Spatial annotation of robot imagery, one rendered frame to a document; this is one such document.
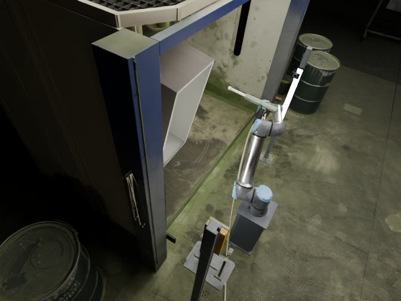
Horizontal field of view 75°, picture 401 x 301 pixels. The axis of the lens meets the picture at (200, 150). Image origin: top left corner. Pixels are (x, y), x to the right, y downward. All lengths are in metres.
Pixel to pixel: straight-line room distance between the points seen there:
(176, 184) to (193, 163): 0.41
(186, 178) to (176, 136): 0.56
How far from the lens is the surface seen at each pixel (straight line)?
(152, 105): 1.22
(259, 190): 2.34
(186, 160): 3.56
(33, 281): 2.18
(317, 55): 4.78
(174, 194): 3.23
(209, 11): 1.44
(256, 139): 2.17
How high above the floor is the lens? 2.77
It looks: 48 degrees down
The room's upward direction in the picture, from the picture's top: 7 degrees clockwise
